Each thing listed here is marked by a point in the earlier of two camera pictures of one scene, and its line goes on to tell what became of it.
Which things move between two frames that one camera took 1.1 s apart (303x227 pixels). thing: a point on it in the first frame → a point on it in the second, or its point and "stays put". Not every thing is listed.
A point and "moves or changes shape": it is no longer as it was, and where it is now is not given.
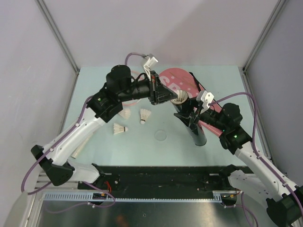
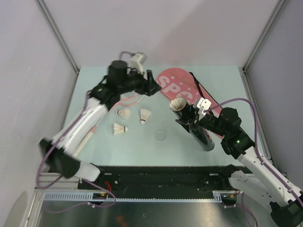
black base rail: (162, 183) stays put
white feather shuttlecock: (118, 129) stays put
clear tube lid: (160, 135) stays put
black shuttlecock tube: (188, 114) moves or changes shape
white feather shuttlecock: (182, 97) → (178, 104)
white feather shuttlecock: (144, 113) stays put
